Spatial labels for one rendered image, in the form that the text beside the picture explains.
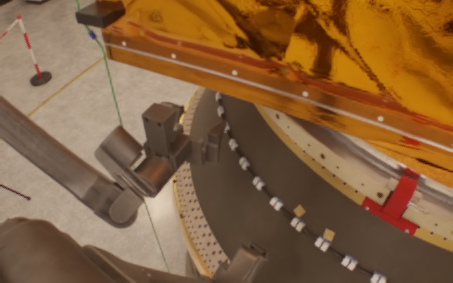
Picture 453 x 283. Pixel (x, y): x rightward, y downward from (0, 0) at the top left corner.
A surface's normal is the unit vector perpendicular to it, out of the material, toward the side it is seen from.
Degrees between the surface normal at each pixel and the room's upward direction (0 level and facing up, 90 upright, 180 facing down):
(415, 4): 86
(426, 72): 88
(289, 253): 62
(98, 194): 43
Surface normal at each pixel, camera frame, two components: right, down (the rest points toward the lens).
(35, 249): 0.19, -0.88
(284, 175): -0.75, -0.02
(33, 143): 0.27, -0.11
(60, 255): 0.30, -0.92
